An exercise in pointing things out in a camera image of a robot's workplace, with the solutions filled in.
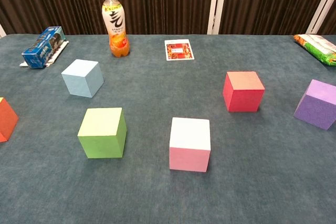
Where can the pink foam cube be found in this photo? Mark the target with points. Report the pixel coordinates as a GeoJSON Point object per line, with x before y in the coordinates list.
{"type": "Point", "coordinates": [189, 153]}

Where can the red foam cube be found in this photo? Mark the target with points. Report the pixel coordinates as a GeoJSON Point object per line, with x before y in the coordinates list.
{"type": "Point", "coordinates": [242, 98]}

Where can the light blue foam cube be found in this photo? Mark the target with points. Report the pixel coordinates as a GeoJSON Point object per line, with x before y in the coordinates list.
{"type": "Point", "coordinates": [81, 82]}

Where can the purple foam cube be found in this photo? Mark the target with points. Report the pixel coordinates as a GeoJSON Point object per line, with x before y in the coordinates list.
{"type": "Point", "coordinates": [316, 108]}

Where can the orange foam cube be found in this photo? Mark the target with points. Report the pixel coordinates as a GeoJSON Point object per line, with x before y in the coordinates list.
{"type": "Point", "coordinates": [7, 121]}

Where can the red and white packet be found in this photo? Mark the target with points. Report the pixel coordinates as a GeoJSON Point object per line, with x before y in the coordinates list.
{"type": "Point", "coordinates": [179, 50]}

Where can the green foam cube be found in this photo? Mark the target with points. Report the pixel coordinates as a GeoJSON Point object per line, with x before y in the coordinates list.
{"type": "Point", "coordinates": [101, 140]}

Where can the orange drink bottle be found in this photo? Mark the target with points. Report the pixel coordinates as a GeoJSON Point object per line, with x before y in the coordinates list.
{"type": "Point", "coordinates": [116, 24]}

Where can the dark brown pleated curtain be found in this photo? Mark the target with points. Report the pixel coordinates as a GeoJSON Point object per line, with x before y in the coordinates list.
{"type": "Point", "coordinates": [330, 23]}
{"type": "Point", "coordinates": [52, 1]}
{"type": "Point", "coordinates": [267, 3]}
{"type": "Point", "coordinates": [165, 3]}

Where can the teal table cloth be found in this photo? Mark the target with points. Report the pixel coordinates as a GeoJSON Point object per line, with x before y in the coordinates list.
{"type": "Point", "coordinates": [168, 195]}

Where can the blue cookie box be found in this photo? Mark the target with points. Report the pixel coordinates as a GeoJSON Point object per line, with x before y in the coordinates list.
{"type": "Point", "coordinates": [42, 48]}

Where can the green snack bag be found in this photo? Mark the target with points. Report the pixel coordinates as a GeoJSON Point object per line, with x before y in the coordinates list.
{"type": "Point", "coordinates": [319, 48]}

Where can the white partition post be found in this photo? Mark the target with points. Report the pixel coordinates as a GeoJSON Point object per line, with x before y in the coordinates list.
{"type": "Point", "coordinates": [216, 3]}
{"type": "Point", "coordinates": [2, 31]}
{"type": "Point", "coordinates": [321, 6]}

